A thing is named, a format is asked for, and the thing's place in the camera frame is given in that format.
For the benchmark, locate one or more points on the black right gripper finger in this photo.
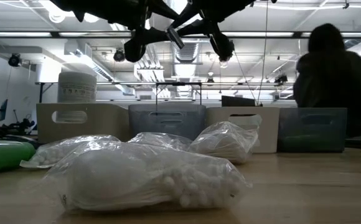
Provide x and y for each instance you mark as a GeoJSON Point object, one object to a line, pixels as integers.
{"type": "Point", "coordinates": [199, 28]}
{"type": "Point", "coordinates": [188, 14]}

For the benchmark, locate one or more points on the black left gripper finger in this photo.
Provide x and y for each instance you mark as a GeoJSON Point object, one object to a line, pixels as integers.
{"type": "Point", "coordinates": [155, 35]}
{"type": "Point", "coordinates": [162, 9]}

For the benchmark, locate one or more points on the clear bag of cotton swabs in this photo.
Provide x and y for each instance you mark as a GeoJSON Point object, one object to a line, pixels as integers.
{"type": "Point", "coordinates": [53, 152]}
{"type": "Point", "coordinates": [121, 177]}
{"type": "Point", "coordinates": [224, 143]}

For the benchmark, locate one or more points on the green shampoo bottle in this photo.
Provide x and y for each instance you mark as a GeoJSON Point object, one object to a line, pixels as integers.
{"type": "Point", "coordinates": [3, 157]}

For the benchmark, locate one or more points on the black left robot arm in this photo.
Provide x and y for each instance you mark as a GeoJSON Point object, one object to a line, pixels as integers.
{"type": "Point", "coordinates": [84, 7]}

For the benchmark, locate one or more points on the black ceiling spotlight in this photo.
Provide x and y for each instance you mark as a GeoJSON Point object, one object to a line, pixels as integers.
{"type": "Point", "coordinates": [119, 56]}
{"type": "Point", "coordinates": [14, 60]}

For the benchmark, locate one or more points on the black metal stand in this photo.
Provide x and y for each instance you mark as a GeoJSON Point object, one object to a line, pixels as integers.
{"type": "Point", "coordinates": [156, 93]}

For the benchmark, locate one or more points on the dark computer monitor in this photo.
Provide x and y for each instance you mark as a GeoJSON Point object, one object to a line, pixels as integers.
{"type": "Point", "coordinates": [238, 101]}

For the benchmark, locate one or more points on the brown translucent plastic bin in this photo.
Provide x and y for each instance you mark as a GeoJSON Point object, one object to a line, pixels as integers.
{"type": "Point", "coordinates": [140, 121]}
{"type": "Point", "coordinates": [292, 137]}

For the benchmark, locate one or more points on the white cylindrical wipes canister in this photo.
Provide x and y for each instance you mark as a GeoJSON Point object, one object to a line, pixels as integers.
{"type": "Point", "coordinates": [76, 87]}

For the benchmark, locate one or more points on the light grey plastic bin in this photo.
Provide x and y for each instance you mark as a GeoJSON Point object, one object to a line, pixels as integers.
{"type": "Point", "coordinates": [105, 121]}

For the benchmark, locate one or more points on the long background table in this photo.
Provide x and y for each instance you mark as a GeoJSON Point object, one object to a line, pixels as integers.
{"type": "Point", "coordinates": [40, 91]}

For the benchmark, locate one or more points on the white plastic bin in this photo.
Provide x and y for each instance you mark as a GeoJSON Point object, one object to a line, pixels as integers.
{"type": "Point", "coordinates": [269, 130]}

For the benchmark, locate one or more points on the person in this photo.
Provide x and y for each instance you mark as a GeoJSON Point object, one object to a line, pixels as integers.
{"type": "Point", "coordinates": [333, 81]}

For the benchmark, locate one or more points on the dark background equipment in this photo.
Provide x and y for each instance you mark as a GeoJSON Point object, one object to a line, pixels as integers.
{"type": "Point", "coordinates": [18, 127]}

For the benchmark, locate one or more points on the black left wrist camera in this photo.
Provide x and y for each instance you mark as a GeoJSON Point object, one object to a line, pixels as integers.
{"type": "Point", "coordinates": [135, 48]}

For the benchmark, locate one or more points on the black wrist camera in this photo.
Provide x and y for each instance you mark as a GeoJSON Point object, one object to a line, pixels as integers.
{"type": "Point", "coordinates": [135, 48]}
{"type": "Point", "coordinates": [222, 46]}

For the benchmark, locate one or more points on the ribbed ventilation duct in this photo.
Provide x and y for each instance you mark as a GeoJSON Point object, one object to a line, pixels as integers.
{"type": "Point", "coordinates": [186, 51]}

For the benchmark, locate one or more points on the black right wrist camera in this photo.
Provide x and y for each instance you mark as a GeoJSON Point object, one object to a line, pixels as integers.
{"type": "Point", "coordinates": [222, 46]}

